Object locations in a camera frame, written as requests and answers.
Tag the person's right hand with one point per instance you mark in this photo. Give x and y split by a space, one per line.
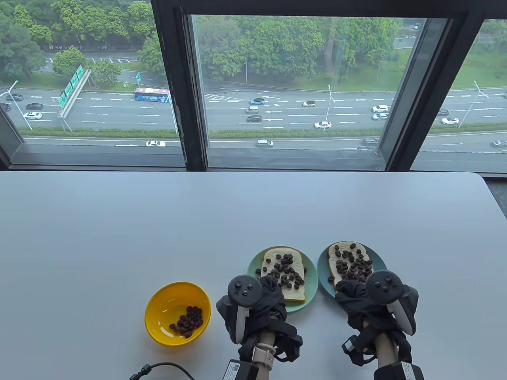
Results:
364 308

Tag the person's left hand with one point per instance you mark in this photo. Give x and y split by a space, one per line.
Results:
269 312

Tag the white toast slice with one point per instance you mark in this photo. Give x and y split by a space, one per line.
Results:
295 295
332 271

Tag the yellow bowl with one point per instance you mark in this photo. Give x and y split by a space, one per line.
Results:
158 312

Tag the person's left forearm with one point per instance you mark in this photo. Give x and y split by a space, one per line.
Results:
266 339

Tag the person's right forearm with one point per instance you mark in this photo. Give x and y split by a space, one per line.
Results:
385 348

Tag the pink band wristwatch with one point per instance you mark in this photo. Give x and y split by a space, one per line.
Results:
264 356

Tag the blue plate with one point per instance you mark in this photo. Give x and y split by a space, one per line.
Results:
323 283

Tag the light green plate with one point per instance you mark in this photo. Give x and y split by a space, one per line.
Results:
311 283

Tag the black wrist box white label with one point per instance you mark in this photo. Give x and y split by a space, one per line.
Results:
239 370
400 372

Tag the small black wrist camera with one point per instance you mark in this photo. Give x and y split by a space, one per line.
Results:
356 348

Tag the black window frame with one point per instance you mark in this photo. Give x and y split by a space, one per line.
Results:
178 79

